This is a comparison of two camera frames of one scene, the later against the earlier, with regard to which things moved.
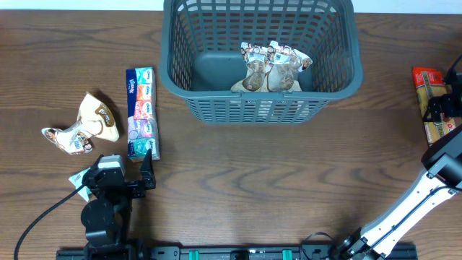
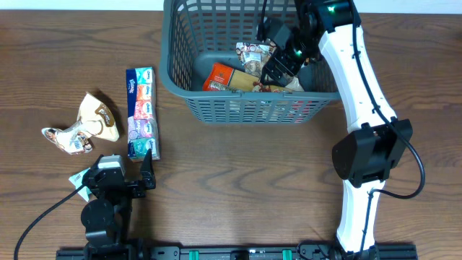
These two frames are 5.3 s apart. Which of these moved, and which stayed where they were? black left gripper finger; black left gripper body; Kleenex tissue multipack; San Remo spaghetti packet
Moved: San Remo spaghetti packet
Stayed: Kleenex tissue multipack; black left gripper body; black left gripper finger
